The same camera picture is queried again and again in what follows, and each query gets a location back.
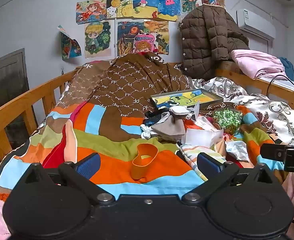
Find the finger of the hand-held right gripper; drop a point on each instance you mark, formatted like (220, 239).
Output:
(273, 152)

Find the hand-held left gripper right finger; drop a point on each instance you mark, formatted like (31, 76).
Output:
(209, 166)

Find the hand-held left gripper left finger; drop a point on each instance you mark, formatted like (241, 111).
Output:
(88, 166)

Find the pastel striped cloth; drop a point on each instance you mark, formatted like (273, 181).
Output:
(192, 157)

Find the orange rubber band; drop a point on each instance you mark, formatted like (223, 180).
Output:
(138, 172)

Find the beige cloth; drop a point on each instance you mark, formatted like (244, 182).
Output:
(169, 128)

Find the light grey cloth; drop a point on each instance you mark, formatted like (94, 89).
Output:
(163, 116)

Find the colourful striped blanket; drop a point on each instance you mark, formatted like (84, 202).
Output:
(112, 147)

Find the white paper packet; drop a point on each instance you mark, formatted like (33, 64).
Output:
(199, 136)

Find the white floral quilt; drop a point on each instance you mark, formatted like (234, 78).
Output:
(274, 115)

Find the orange printed packet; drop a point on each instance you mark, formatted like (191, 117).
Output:
(204, 122)

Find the white terry pad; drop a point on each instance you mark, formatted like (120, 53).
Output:
(178, 110)

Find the blue cloth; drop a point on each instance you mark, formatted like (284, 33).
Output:
(288, 67)

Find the brown patterned blanket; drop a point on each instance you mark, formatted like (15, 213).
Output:
(127, 85)

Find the pink folded blanket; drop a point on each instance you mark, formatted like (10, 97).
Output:
(257, 62)

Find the grey door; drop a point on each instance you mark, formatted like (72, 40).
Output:
(7, 80)

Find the brown puffer jacket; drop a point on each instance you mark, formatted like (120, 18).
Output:
(202, 42)

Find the white air conditioner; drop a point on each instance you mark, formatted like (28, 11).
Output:
(254, 21)

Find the curled wall picture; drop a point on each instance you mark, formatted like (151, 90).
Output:
(69, 45)

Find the group of colourful wall drawings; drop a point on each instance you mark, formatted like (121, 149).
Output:
(147, 12)

